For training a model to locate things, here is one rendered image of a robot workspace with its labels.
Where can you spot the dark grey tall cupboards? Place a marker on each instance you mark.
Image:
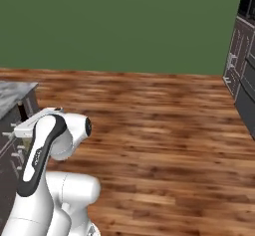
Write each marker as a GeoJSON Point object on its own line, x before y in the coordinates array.
{"type": "Point", "coordinates": [236, 57]}

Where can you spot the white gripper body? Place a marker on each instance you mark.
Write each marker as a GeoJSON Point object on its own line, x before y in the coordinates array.
{"type": "Point", "coordinates": [27, 126]}

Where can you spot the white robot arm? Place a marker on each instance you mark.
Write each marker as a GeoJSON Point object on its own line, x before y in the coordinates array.
{"type": "Point", "coordinates": [36, 210]}

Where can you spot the black wall oven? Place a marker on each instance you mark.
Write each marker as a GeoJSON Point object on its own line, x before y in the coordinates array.
{"type": "Point", "coordinates": [247, 1]}

